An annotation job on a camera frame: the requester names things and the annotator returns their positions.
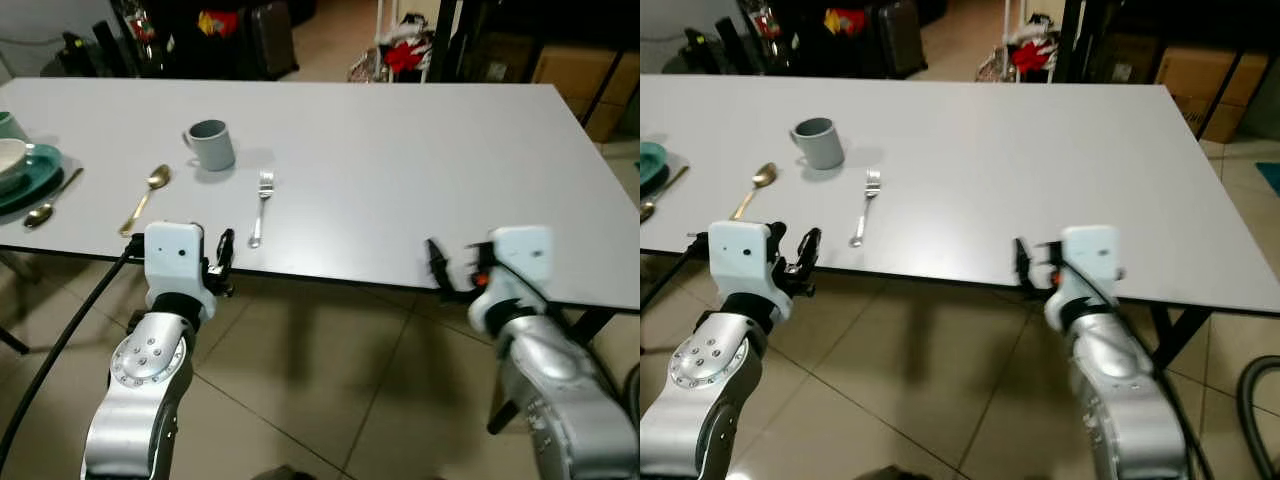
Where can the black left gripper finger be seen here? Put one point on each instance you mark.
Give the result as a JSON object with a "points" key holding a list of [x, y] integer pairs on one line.
{"points": [[811, 248], [210, 252], [226, 248], [780, 245]]}

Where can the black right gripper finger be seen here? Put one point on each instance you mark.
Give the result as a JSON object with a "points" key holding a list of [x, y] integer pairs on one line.
{"points": [[1022, 262], [476, 250], [436, 262], [1050, 249]]}

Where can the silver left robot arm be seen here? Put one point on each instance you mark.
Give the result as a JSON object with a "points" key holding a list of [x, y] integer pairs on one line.
{"points": [[135, 390], [700, 390]]}

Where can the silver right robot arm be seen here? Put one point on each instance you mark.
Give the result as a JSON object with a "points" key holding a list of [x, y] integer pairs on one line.
{"points": [[565, 400], [1125, 400]]}

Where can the silver fork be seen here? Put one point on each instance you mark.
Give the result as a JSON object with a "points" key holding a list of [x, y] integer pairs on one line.
{"points": [[866, 208], [260, 210]]}

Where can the gold spoon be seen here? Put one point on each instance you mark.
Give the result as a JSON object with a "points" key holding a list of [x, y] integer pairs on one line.
{"points": [[752, 192], [50, 202], [146, 196], [662, 195]]}

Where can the grey ceramic mug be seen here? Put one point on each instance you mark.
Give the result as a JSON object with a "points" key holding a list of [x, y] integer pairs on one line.
{"points": [[212, 148], [822, 146]]}

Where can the black table leg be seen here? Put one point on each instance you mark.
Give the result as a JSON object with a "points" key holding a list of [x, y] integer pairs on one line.
{"points": [[592, 325], [1180, 335], [14, 342]]}

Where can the teal plate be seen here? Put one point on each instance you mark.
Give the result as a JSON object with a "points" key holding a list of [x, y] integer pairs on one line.
{"points": [[650, 165], [40, 170]]}

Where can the dark box with label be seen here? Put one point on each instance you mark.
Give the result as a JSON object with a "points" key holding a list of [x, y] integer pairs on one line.
{"points": [[1120, 60], [495, 60]]}

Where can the patterned bag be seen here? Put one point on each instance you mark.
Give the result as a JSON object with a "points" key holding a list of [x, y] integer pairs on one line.
{"points": [[368, 68], [995, 66]]}

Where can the red cloth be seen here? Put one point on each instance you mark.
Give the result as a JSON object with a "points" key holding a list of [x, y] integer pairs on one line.
{"points": [[1030, 55], [405, 55]]}

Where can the black bag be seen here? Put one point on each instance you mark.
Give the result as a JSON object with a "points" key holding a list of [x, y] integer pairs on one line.
{"points": [[710, 50]]}

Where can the small brown cardboard box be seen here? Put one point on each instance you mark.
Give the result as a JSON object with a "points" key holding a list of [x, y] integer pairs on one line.
{"points": [[1222, 122]]}

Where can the dark suitcase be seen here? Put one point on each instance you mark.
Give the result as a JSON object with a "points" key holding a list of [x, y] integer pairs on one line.
{"points": [[272, 38], [900, 38]]}

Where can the white bowl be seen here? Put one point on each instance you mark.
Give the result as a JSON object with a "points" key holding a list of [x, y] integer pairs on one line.
{"points": [[8, 160]]}

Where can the red and yellow item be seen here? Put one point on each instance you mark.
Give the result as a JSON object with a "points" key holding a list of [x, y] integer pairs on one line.
{"points": [[845, 20], [217, 22]]}

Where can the teal mat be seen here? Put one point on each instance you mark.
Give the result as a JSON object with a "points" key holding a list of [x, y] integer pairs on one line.
{"points": [[1270, 178]]}

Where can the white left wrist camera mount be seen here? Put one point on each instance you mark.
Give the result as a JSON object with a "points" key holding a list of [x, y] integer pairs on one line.
{"points": [[175, 255], [742, 255]]}

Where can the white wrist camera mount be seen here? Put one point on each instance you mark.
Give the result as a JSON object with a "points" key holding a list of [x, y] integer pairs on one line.
{"points": [[742, 255], [515, 250], [1092, 245], [175, 255]]}

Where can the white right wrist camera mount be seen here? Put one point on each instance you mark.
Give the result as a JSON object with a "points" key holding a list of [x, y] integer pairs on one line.
{"points": [[1092, 245], [515, 250]]}

